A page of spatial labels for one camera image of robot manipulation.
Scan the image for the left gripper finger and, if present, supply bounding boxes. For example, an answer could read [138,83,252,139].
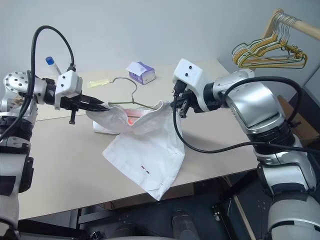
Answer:
[81,94,111,108]
[74,104,111,112]

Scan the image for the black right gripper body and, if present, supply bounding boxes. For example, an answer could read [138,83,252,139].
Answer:
[178,89,200,119]

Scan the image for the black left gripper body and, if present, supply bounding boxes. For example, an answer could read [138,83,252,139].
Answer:
[60,93,82,125]

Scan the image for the olive wire hanger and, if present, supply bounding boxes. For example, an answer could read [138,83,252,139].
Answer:
[107,76,161,111]

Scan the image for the white shorts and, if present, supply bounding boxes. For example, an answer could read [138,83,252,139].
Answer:
[85,99,187,202]

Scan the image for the yellow plastic packet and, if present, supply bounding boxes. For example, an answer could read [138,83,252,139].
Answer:
[87,78,110,89]

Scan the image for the purple tissue box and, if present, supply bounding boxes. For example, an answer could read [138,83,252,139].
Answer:
[125,60,157,86]

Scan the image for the white tube with blue cap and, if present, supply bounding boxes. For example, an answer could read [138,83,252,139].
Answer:
[44,56,63,76]

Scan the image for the bunch of coloured hangers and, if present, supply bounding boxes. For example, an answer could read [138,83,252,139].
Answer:
[236,12,307,66]

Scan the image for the reddish brown furniture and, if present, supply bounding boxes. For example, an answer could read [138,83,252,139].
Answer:
[276,95,320,149]

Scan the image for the light wooden stick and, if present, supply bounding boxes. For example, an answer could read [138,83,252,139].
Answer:
[233,195,255,240]

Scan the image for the wooden clothes rack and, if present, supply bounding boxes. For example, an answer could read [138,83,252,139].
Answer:
[264,8,320,41]

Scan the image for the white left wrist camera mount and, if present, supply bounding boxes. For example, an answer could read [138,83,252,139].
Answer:
[54,70,84,111]

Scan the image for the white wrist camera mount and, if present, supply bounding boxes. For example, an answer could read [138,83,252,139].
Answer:
[54,70,84,111]
[172,58,214,113]

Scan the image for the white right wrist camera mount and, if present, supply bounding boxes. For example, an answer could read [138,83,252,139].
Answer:
[172,58,214,113]

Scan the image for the long black right camera cable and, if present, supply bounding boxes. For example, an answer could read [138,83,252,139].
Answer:
[171,80,320,154]

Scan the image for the short black right arm cable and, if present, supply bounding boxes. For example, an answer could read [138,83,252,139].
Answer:
[219,76,303,125]

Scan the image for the bunch of wire hangers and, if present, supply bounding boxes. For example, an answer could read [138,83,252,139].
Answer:
[237,13,309,70]

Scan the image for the black metal stand frame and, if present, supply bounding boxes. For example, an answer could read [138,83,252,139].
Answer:
[19,172,274,240]

